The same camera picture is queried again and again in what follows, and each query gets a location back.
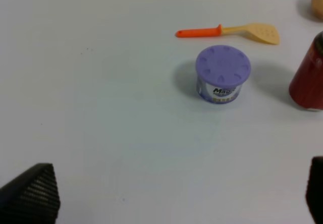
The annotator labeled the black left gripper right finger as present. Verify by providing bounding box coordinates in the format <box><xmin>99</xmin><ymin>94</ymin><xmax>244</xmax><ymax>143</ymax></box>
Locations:
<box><xmin>305</xmin><ymin>156</ymin><xmax>322</xmax><ymax>224</ymax></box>

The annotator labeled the tan toy potato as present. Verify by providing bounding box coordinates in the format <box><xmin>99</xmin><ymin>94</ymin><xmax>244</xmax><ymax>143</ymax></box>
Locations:
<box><xmin>311</xmin><ymin>0</ymin><xmax>322</xmax><ymax>20</ymax></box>

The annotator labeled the orange handled toy spatula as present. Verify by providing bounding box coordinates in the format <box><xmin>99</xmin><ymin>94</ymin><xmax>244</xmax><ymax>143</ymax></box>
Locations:
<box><xmin>175</xmin><ymin>23</ymin><xmax>280</xmax><ymax>45</ymax></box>

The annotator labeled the purple lidded small tub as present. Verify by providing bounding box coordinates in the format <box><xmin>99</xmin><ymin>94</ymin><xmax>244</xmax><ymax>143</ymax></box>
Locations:
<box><xmin>195</xmin><ymin>45</ymin><xmax>251</xmax><ymax>104</ymax></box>

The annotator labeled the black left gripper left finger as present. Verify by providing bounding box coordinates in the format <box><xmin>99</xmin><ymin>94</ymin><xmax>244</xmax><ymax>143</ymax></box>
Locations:
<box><xmin>1</xmin><ymin>163</ymin><xmax>61</xmax><ymax>223</ymax></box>

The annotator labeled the red drink can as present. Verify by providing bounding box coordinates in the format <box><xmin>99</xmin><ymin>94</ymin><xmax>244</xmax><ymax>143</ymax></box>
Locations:
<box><xmin>289</xmin><ymin>32</ymin><xmax>322</xmax><ymax>110</ymax></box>

